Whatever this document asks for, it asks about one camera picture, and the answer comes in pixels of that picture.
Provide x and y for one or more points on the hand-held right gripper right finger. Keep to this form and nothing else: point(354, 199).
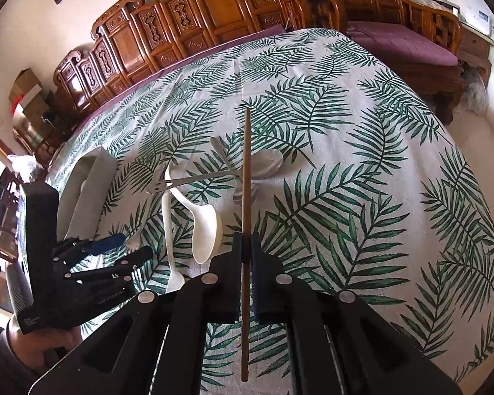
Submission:
point(258, 296)

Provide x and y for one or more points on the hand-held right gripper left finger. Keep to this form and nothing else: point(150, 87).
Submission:
point(230, 288)

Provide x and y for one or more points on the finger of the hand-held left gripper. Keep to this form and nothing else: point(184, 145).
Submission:
point(107, 241)
point(138, 256)

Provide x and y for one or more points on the white plastic spoon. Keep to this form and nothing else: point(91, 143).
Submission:
point(167, 222)

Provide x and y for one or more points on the white ceramic soup spoon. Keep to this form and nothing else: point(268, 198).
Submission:
point(208, 234)

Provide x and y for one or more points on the grey rectangular utensil container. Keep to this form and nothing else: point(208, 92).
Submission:
point(103, 168)

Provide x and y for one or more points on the metal fork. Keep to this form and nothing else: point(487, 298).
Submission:
point(189, 180)

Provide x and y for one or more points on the brown chopstick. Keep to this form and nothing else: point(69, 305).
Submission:
point(245, 173)

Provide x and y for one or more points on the person's left forearm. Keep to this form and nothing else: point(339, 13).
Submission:
point(0, 362)

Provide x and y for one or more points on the person's left hand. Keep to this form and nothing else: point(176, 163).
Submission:
point(33, 345)

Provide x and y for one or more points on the dark wooden dining chair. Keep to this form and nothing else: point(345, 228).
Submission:
point(8, 210)

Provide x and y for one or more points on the clear plastic bag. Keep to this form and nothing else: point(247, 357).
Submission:
point(24, 168)

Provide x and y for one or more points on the red paper decoration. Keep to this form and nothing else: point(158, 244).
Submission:
point(15, 105)

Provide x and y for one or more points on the brown cardboard box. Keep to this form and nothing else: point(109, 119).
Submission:
point(24, 84)

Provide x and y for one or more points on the long carved wooden sofa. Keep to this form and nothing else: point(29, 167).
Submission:
point(214, 4)

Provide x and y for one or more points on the purple armchair cushion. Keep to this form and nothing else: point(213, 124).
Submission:
point(399, 43)

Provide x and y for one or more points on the grey fluffy bundle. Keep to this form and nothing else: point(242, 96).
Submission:
point(475, 90)

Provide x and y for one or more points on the carved wooden armchair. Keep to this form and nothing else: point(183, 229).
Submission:
point(432, 24)

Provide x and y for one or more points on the wooden side table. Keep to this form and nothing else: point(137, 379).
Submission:
point(473, 45)

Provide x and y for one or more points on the small white box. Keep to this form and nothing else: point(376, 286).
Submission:
point(444, 3)

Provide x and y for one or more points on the white box blue label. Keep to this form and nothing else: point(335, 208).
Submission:
point(481, 19)

